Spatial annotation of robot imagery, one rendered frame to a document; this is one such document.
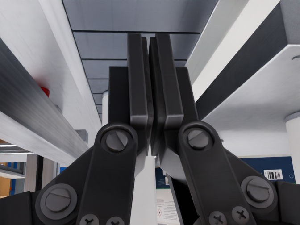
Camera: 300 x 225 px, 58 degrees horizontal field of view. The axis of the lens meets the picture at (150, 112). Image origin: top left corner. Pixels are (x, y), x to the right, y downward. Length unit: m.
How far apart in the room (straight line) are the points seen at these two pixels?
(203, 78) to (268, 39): 0.10
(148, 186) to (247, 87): 0.14
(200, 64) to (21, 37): 0.19
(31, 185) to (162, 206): 0.37
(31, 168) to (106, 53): 0.32
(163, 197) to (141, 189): 0.49
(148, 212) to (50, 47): 0.19
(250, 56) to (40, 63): 0.23
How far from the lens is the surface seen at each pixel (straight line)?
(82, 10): 0.17
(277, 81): 0.30
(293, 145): 0.45
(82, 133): 0.45
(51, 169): 0.48
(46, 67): 0.36
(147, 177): 0.25
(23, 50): 0.32
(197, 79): 0.17
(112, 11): 0.16
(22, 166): 3.94
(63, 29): 0.19
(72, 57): 0.22
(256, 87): 0.30
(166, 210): 0.73
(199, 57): 0.16
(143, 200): 0.25
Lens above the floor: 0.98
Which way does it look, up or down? 16 degrees down
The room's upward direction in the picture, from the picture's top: 178 degrees clockwise
